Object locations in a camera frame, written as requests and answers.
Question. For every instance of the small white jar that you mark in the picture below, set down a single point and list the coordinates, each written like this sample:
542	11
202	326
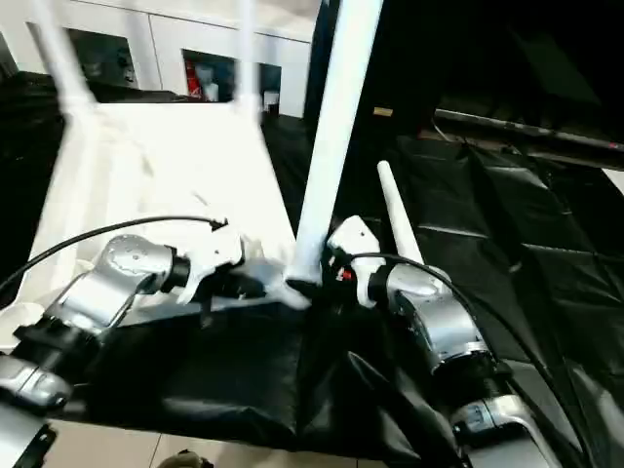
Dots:
212	92
271	100

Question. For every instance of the dark metal rod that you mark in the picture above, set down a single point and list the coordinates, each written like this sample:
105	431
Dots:
536	128

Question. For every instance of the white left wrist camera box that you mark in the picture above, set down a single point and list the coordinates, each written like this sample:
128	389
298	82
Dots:
214	253

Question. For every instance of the red package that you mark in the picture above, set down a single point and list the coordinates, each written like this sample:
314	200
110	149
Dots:
193	78

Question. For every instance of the white plastic table top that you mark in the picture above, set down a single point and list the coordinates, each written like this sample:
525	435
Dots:
170	161

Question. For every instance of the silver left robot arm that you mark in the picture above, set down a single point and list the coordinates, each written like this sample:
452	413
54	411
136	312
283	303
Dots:
122	273

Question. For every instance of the black plastic mat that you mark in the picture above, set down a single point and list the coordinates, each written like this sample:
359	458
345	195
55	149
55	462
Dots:
487	219

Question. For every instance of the white plastic table leg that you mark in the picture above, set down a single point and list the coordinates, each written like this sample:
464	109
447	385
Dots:
336	122
246	73
397	209
68	73

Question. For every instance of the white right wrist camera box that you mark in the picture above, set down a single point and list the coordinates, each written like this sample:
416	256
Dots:
356	239

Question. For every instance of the white glass-door cabinet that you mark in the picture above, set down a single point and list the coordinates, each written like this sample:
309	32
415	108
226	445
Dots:
156	39

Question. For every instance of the white flat board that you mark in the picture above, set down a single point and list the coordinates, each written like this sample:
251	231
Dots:
616	179

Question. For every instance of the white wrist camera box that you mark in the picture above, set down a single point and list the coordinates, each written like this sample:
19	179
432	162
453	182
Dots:
356	239
214	253

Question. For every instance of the small white object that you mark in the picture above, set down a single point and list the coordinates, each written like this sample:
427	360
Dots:
516	266

